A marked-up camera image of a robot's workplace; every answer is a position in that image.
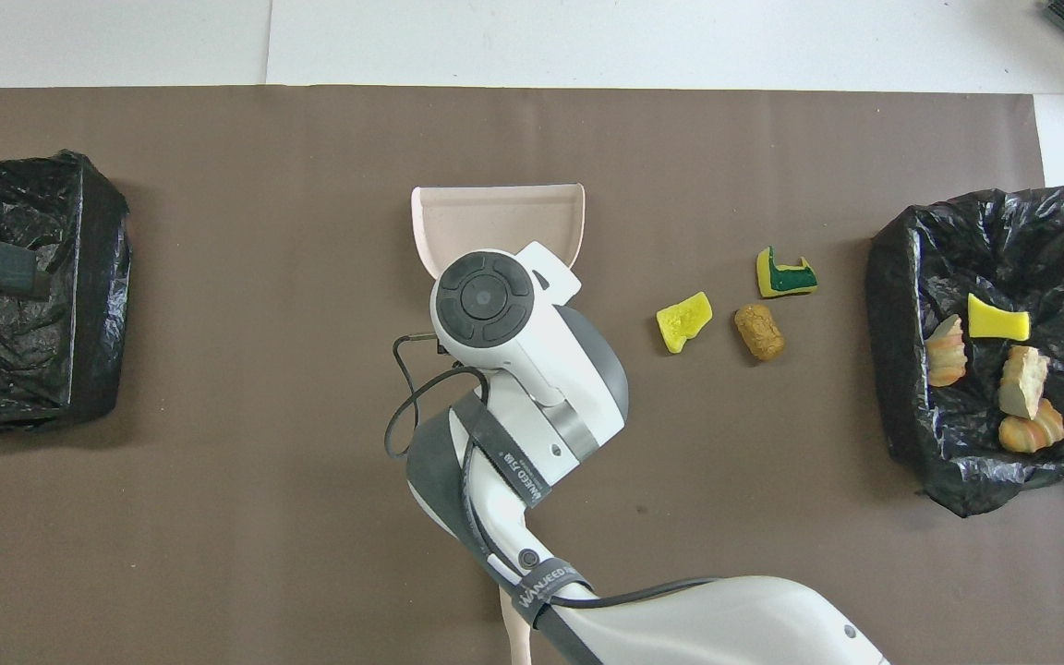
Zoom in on chunky yellow sponge piece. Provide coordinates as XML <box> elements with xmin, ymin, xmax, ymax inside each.
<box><xmin>656</xmin><ymin>291</ymin><xmax>714</xmax><ymax>355</ymax></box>

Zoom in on green and yellow sponge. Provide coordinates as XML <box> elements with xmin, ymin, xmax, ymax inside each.
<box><xmin>756</xmin><ymin>246</ymin><xmax>819</xmax><ymax>299</ymax></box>

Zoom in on crumpled black bag bin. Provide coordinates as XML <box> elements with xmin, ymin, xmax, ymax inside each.
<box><xmin>866</xmin><ymin>185</ymin><xmax>1064</xmax><ymax>519</ymax></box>

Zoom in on pale pink plastic dustpan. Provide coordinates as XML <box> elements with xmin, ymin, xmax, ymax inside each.
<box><xmin>410</xmin><ymin>183</ymin><xmax>586</xmax><ymax>278</ymax></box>

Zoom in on black bag covered box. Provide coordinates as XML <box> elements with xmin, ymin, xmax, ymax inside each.
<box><xmin>0</xmin><ymin>151</ymin><xmax>133</xmax><ymax>437</ymax></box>

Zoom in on beige hand brush black bristles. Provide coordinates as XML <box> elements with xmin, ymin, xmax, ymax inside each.
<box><xmin>498</xmin><ymin>587</ymin><xmax>533</xmax><ymax>665</ymax></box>

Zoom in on brown textured bread piece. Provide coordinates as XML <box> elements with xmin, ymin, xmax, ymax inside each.
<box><xmin>733</xmin><ymin>304</ymin><xmax>787</xmax><ymax>362</ymax></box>

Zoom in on brown paper table mat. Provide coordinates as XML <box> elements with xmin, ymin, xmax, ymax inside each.
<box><xmin>0</xmin><ymin>86</ymin><xmax>1064</xmax><ymax>665</ymax></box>

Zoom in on beige fake bread piece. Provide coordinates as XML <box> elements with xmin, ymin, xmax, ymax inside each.
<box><xmin>925</xmin><ymin>314</ymin><xmax>969</xmax><ymax>388</ymax></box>
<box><xmin>998</xmin><ymin>345</ymin><xmax>1051</xmax><ymax>420</ymax></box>
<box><xmin>998</xmin><ymin>399</ymin><xmax>1064</xmax><ymax>454</ymax></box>

